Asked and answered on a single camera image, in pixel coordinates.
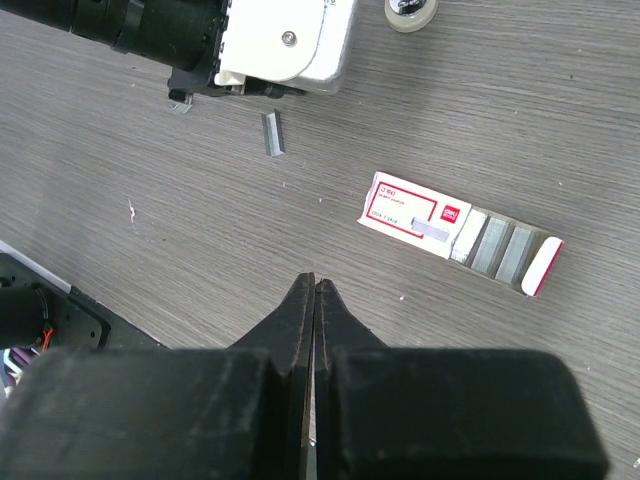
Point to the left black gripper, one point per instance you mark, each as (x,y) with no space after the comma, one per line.
(214,48)

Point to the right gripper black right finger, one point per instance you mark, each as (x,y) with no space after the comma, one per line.
(443,413)

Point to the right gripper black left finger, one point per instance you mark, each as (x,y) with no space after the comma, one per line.
(156,413)

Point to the grey staple strip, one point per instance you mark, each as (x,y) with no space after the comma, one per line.
(183,106)
(272,133)

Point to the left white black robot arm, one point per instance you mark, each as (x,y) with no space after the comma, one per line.
(75,15)

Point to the clear tape roll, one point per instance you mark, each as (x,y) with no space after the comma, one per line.
(407,16)

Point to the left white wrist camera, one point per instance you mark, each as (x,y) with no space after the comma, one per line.
(298,44)

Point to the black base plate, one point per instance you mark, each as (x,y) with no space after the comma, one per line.
(41,311)

